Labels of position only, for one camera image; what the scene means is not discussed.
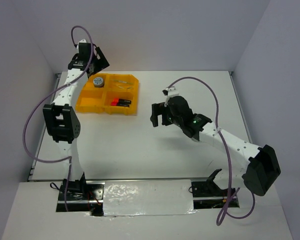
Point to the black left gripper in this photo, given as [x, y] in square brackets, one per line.
[102, 63]

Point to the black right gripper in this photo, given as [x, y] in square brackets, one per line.
[160, 108]

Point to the black pink-tip highlighter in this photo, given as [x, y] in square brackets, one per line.
[120, 104]

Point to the silver foil panel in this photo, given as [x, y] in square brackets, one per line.
[147, 198]

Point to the black orange-tip highlighter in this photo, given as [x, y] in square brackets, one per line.
[120, 100]

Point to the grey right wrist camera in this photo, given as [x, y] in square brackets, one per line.
[170, 92]

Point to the blue white tape roll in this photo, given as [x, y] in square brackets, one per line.
[98, 82]

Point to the orange four-compartment plastic bin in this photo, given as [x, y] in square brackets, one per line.
[98, 100]

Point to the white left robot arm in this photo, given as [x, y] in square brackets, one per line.
[61, 121]

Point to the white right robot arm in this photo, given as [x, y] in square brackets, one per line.
[260, 164]

